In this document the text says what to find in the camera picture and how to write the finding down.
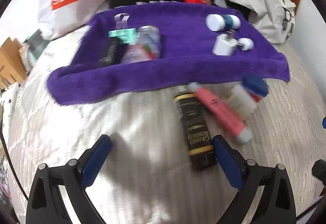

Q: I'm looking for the black gold tube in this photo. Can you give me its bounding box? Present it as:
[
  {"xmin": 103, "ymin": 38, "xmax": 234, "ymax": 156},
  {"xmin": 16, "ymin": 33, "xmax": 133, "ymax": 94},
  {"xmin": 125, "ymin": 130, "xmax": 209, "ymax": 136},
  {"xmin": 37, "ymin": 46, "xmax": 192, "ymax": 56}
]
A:
[{"xmin": 174, "ymin": 92, "xmax": 217, "ymax": 170}]

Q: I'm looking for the pink tube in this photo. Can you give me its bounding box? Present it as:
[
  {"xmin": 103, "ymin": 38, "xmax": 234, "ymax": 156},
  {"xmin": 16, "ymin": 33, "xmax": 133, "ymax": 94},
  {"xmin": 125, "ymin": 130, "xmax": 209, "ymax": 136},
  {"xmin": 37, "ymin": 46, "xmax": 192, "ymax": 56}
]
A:
[{"xmin": 187, "ymin": 82, "xmax": 253, "ymax": 145}]

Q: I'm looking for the white tape roll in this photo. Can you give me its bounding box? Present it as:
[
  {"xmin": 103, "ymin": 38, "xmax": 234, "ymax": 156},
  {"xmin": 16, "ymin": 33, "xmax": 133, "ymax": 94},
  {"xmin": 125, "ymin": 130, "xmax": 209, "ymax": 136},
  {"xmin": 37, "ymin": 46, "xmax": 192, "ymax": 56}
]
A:
[{"xmin": 226, "ymin": 85, "xmax": 257, "ymax": 120}]

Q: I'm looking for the white USB charger plug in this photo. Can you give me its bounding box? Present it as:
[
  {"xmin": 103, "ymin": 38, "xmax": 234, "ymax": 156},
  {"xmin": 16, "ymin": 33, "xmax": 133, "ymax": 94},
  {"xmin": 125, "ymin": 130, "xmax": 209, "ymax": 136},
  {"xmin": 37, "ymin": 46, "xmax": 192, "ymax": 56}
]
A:
[{"xmin": 212, "ymin": 31, "xmax": 238, "ymax": 56}]

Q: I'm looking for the clear plastic bottle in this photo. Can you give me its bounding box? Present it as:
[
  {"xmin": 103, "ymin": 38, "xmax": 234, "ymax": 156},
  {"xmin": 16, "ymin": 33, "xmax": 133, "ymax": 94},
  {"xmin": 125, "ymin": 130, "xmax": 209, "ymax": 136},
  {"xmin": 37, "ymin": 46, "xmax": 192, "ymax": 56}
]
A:
[{"xmin": 121, "ymin": 25, "xmax": 161, "ymax": 64}]

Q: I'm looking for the green binder clip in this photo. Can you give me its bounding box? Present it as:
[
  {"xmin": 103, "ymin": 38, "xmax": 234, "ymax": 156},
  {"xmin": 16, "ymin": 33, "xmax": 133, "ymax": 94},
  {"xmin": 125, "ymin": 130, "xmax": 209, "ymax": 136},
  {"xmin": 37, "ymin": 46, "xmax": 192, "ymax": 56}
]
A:
[{"xmin": 108, "ymin": 13, "xmax": 137, "ymax": 45}]

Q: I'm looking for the white blue cylinder bottle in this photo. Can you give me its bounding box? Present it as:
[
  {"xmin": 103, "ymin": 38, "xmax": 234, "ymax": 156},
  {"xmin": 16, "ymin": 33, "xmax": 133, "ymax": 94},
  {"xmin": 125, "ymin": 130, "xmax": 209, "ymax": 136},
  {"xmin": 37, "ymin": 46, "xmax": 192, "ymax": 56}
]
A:
[{"xmin": 206, "ymin": 14, "xmax": 241, "ymax": 32}]

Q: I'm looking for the blue cap bottle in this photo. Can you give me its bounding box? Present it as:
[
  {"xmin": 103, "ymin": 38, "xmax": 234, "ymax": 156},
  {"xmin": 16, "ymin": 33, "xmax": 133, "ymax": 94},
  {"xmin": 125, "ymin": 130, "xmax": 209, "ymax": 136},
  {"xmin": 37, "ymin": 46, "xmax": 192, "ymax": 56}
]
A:
[{"xmin": 242, "ymin": 74, "xmax": 269, "ymax": 103}]

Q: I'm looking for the striped bed quilt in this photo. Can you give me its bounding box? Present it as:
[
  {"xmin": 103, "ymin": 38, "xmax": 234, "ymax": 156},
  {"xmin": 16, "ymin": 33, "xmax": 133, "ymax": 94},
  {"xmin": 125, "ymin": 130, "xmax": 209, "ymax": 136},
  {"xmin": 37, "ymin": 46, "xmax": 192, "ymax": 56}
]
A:
[{"xmin": 7, "ymin": 28, "xmax": 325, "ymax": 223}]

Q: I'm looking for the floral pillow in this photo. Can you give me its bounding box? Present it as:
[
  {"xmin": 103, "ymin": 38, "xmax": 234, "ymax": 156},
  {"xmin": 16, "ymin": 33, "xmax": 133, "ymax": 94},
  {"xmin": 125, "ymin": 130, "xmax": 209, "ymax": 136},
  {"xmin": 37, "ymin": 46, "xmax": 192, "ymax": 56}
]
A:
[{"xmin": 1, "ymin": 82, "xmax": 20, "ymax": 138}]

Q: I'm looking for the purple towel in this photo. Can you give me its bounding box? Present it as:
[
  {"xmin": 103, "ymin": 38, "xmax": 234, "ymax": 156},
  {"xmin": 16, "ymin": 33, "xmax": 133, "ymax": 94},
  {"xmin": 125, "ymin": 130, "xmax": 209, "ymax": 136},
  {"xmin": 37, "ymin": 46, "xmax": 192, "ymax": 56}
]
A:
[{"xmin": 47, "ymin": 2, "xmax": 290, "ymax": 105}]

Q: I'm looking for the grey Nike waist bag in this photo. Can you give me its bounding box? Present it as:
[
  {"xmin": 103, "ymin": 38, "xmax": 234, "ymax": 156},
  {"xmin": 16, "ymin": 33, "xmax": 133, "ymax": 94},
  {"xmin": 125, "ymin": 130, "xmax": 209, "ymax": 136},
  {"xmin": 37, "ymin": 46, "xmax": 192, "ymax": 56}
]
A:
[{"xmin": 214, "ymin": 0, "xmax": 296, "ymax": 45}]

